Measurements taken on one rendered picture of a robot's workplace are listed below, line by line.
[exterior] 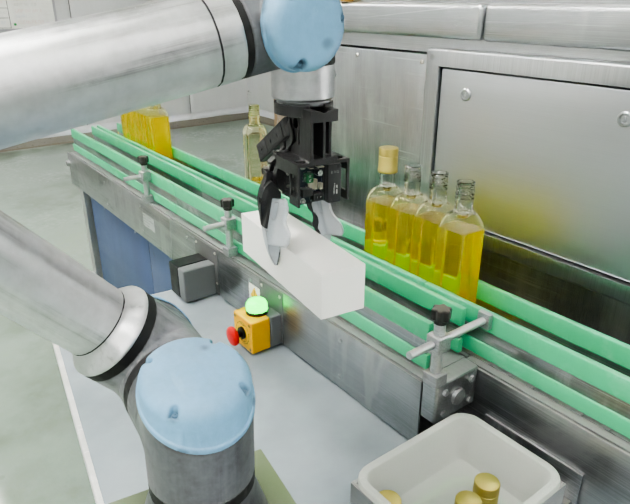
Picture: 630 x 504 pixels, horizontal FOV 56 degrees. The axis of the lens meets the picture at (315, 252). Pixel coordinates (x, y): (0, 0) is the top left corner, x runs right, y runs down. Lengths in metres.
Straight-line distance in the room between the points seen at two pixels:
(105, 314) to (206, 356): 0.12
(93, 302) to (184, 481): 0.21
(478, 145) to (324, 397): 0.52
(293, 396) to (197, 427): 0.51
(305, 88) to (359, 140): 0.69
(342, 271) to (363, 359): 0.33
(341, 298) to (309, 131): 0.20
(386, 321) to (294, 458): 0.26
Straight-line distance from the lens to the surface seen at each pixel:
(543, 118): 1.01
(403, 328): 0.93
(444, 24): 1.13
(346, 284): 0.71
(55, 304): 0.65
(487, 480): 0.87
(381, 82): 1.30
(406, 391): 0.95
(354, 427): 1.02
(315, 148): 0.71
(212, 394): 0.60
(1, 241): 0.62
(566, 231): 1.02
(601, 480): 0.92
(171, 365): 0.63
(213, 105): 7.36
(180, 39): 0.48
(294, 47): 0.50
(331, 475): 0.94
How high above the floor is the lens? 1.40
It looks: 23 degrees down
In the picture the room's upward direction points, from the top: straight up
